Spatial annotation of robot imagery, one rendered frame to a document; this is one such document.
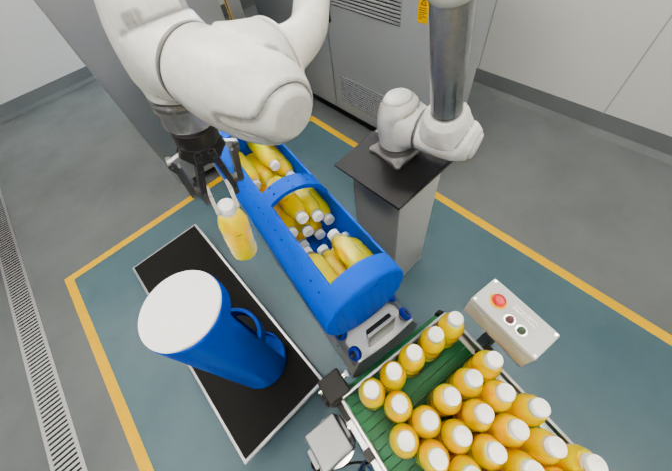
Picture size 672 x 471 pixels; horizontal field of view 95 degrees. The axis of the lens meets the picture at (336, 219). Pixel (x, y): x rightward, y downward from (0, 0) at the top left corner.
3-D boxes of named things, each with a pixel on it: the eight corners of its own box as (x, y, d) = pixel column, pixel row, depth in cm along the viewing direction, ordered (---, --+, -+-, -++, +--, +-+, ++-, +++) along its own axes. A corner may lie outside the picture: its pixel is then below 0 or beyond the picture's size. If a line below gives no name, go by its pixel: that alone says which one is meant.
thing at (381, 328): (389, 322, 102) (390, 310, 92) (394, 328, 101) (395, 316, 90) (365, 341, 99) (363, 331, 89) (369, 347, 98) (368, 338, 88)
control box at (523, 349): (485, 290, 97) (495, 277, 89) (544, 344, 87) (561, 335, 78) (463, 309, 95) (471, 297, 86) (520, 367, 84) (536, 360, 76)
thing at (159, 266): (204, 233, 249) (195, 223, 236) (328, 384, 177) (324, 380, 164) (144, 276, 232) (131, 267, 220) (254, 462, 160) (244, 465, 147)
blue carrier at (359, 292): (281, 155, 150) (260, 106, 126) (403, 291, 104) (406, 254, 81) (229, 186, 144) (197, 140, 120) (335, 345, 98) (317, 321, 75)
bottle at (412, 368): (420, 356, 97) (428, 342, 82) (419, 381, 94) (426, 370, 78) (398, 351, 99) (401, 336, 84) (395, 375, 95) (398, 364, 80)
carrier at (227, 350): (277, 394, 163) (293, 339, 178) (198, 364, 92) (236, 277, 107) (229, 382, 169) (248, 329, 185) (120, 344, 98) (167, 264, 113)
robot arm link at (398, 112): (391, 121, 135) (389, 75, 117) (429, 133, 127) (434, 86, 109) (371, 145, 130) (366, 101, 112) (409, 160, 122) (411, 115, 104)
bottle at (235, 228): (228, 245, 87) (207, 204, 72) (252, 235, 89) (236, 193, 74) (237, 265, 83) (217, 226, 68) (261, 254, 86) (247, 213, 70)
